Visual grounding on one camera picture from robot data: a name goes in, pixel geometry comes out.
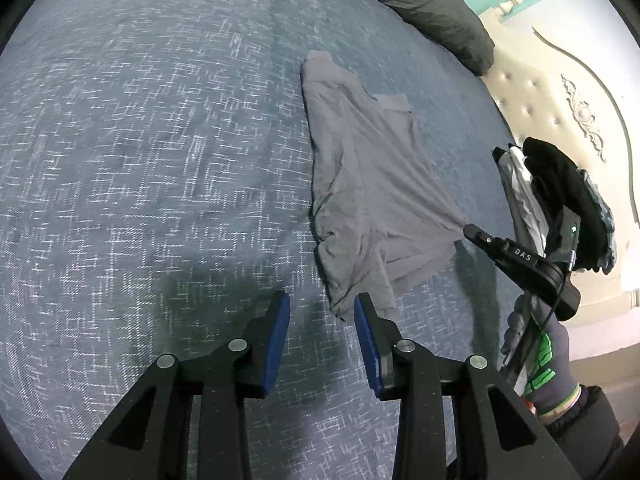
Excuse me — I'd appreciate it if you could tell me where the black sleeve forearm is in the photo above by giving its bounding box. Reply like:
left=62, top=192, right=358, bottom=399
left=547, top=385, right=625, bottom=479

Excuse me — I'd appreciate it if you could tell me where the grey green gloved hand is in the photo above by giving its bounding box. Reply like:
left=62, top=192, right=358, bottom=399
left=501, top=295, right=582, bottom=425

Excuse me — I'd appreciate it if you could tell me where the stack of folded clothes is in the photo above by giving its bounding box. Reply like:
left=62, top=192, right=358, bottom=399
left=492, top=138, right=617, bottom=274

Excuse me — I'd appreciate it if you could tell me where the dark grey rolled duvet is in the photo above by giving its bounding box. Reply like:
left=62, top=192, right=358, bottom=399
left=376, top=0, right=495, bottom=76

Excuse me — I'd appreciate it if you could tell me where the cream tufted headboard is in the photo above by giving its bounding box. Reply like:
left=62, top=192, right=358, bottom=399
left=480, top=0, right=639, bottom=361

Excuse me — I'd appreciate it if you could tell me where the blue speckled bed sheet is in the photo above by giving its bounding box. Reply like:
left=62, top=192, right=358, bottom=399
left=1, top=0, right=512, bottom=479

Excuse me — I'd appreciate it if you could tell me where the grey t-shirt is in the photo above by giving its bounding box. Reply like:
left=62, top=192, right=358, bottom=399
left=300, top=51, right=465, bottom=321

